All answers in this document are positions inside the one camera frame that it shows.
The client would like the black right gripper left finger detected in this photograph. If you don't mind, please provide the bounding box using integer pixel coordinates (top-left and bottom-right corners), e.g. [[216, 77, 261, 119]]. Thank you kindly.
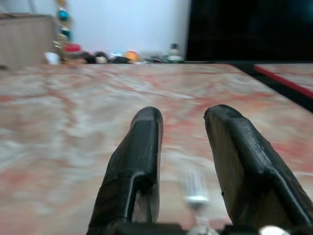
[[88, 106, 164, 228]]

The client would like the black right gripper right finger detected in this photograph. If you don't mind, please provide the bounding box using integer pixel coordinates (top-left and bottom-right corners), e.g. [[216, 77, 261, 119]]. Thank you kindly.
[[203, 104, 313, 231]]

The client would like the silver metal spoon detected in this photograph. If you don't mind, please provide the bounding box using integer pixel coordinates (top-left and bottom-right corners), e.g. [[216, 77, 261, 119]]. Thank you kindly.
[[182, 170, 213, 227]]

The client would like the black television stand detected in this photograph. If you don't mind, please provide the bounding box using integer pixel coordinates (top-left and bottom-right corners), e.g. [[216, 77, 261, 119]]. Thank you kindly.
[[185, 60, 313, 112]]

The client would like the figurine with orange hat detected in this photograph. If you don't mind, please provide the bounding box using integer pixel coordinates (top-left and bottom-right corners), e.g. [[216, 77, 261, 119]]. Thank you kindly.
[[124, 50, 140, 63]]

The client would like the white and blue figurine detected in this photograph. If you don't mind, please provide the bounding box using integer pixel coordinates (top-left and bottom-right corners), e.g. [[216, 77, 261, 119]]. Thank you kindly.
[[109, 50, 124, 62]]

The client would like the small black figurine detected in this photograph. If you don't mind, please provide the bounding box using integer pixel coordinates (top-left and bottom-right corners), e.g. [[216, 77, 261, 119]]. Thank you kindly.
[[94, 50, 110, 64], [77, 52, 96, 64]]

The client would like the small clear bottle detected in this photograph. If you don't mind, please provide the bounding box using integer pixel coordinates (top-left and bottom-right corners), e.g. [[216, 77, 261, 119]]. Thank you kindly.
[[168, 43, 183, 62]]

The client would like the figurine with red cap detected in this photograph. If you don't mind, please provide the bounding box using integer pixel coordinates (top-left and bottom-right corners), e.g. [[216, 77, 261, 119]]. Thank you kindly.
[[65, 43, 82, 63]]

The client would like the small white figurine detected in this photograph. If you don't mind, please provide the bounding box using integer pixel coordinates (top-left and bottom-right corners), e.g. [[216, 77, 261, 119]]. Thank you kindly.
[[44, 51, 61, 65]]

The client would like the large black television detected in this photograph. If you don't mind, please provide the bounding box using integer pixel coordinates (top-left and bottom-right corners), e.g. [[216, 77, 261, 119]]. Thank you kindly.
[[185, 0, 313, 62]]

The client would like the light wooden cabinet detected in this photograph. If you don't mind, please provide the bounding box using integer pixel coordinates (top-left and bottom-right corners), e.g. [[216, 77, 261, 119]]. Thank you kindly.
[[0, 13, 56, 71]]

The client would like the hanging bead ornament string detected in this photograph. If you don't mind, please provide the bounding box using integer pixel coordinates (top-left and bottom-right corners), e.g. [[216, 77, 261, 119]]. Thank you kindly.
[[53, 0, 73, 62]]

